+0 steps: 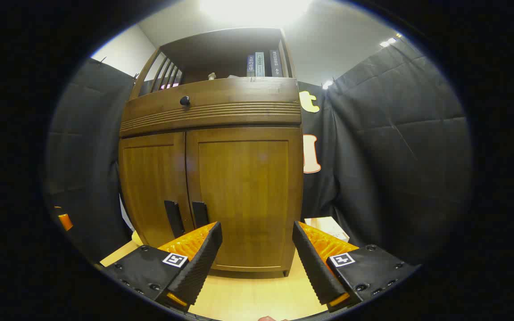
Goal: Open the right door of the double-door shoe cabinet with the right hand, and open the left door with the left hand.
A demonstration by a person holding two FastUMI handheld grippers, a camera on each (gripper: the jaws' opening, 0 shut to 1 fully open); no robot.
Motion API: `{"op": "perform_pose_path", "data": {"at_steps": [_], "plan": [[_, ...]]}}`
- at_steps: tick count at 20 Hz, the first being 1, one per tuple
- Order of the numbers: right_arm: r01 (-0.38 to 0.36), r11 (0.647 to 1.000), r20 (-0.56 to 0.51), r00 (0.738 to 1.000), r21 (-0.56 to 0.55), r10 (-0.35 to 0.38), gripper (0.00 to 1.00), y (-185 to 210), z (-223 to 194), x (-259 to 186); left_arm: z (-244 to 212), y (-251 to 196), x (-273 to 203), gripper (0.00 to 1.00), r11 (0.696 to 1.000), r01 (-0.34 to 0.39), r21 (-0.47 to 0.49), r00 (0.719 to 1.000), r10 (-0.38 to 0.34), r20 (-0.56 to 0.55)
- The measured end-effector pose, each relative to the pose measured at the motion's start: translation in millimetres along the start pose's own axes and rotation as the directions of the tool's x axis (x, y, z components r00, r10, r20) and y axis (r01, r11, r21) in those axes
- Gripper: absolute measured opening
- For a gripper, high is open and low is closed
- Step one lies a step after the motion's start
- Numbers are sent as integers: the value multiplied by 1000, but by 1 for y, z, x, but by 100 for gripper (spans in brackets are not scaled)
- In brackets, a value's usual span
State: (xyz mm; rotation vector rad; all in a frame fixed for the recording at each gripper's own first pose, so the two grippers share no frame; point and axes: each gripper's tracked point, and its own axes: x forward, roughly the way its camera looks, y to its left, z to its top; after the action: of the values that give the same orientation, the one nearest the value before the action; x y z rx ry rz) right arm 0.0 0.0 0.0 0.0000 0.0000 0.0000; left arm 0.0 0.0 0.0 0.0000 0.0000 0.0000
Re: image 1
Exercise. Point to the white cardboard box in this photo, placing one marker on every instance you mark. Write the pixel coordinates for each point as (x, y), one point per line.
(328, 226)

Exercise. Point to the large ceiling light panel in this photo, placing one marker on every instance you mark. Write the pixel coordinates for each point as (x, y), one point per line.
(257, 9)

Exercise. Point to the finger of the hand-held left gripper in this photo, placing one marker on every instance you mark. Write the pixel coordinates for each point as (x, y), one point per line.
(65, 221)

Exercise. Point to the small ceiling lamp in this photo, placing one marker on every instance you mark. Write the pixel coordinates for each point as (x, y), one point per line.
(387, 43)

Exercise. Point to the black drawer knob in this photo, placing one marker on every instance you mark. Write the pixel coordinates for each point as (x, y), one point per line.
(185, 101)

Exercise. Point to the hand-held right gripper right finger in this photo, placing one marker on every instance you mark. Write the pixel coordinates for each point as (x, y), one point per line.
(315, 267)

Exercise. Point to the grey book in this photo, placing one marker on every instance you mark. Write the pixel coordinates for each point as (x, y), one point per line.
(260, 64)

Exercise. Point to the black backdrop cloth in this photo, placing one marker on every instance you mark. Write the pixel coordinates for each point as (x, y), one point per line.
(395, 156)

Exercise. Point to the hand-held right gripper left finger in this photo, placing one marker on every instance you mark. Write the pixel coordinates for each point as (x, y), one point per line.
(199, 267)

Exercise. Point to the wooden cabinet door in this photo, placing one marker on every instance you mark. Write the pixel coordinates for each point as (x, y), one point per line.
(150, 187)
(248, 187)

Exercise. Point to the thin blue book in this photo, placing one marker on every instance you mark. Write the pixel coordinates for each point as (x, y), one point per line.
(250, 66)

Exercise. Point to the wooden double-door shoe cabinet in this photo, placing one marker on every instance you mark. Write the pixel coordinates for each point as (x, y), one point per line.
(239, 96)

